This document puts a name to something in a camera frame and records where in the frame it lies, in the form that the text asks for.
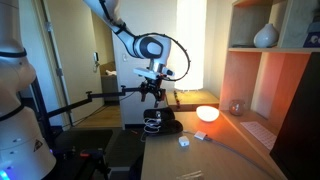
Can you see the black zip pouch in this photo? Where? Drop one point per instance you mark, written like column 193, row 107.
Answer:
column 165, row 115

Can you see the white ceramic vase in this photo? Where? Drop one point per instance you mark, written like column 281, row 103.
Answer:
column 265, row 38

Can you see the wooden desk shelf unit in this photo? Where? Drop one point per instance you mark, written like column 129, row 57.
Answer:
column 240, row 76

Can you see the white light switch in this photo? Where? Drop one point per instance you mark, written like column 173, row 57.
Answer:
column 125, row 57

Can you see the white adapter dongle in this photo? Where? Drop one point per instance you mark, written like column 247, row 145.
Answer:
column 200, row 135

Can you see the dark flat dish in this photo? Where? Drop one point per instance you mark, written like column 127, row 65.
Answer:
column 241, row 46

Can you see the black computer monitor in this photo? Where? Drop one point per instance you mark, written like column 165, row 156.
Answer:
column 300, row 133

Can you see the black metal stand frame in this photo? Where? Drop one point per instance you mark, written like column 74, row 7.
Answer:
column 41, row 113

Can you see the tall white floor lamp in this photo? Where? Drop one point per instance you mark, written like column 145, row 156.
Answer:
column 188, row 43

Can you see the black floor mat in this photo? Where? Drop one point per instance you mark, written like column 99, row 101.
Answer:
column 93, row 138

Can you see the clear plastic blister packet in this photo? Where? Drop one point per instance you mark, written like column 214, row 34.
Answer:
column 191, row 175

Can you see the white charger cube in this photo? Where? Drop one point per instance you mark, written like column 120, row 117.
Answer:
column 183, row 141

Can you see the blue box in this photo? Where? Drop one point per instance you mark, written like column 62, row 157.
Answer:
column 312, row 38

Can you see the round glass bowl vase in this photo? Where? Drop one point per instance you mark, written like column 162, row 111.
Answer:
column 237, row 108

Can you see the white slim keyboard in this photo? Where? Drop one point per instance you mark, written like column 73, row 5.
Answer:
column 260, row 133

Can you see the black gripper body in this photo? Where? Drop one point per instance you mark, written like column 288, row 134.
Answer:
column 153, row 86

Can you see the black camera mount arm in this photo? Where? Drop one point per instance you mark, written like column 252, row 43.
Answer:
column 110, row 95

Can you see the beige room door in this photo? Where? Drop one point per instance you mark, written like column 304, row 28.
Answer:
column 76, row 66

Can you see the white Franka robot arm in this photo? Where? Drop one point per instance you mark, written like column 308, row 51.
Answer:
column 20, row 140

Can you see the glowing dome table lamp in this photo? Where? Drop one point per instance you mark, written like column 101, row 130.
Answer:
column 207, row 113

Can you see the grey background furniture block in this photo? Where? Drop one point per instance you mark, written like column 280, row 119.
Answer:
column 110, row 88

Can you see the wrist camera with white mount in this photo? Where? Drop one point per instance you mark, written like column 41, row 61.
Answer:
column 145, row 73

